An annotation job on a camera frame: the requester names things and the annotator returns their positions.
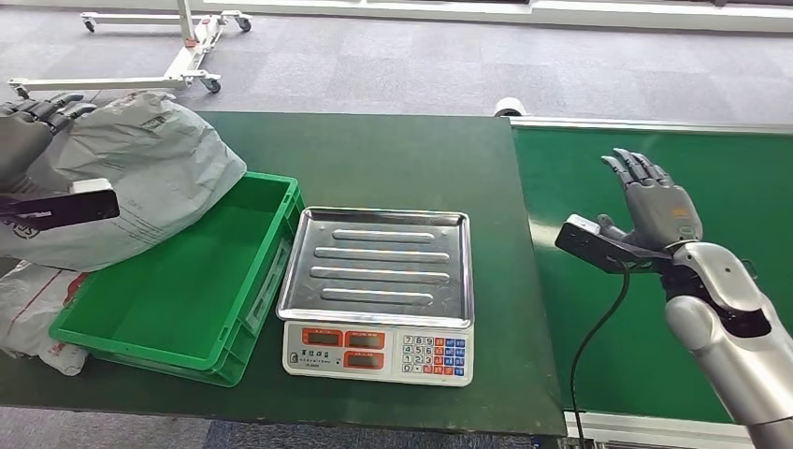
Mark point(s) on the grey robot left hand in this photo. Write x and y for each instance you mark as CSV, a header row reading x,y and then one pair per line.
x,y
25,139

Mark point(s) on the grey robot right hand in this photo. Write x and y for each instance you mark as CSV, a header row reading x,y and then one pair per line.
x,y
660,211

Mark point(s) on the grey plastic mailer package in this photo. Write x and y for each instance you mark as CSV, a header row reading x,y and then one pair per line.
x,y
142,173

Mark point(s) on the white mailer bag red lines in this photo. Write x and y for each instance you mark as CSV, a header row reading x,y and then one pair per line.
x,y
34,310

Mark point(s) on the green plastic crate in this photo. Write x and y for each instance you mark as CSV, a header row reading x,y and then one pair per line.
x,y
186,291

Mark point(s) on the electronic scale with steel tray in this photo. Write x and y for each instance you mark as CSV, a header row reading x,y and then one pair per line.
x,y
384,266

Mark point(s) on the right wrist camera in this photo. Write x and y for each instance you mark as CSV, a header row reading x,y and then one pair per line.
x,y
601,248

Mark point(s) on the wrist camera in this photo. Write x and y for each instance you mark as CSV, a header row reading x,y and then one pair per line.
x,y
601,248
68,207

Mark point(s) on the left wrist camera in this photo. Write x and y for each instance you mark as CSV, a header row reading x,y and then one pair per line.
x,y
68,207

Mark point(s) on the white wheeled stand frame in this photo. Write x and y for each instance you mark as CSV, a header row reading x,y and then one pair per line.
x,y
183,59

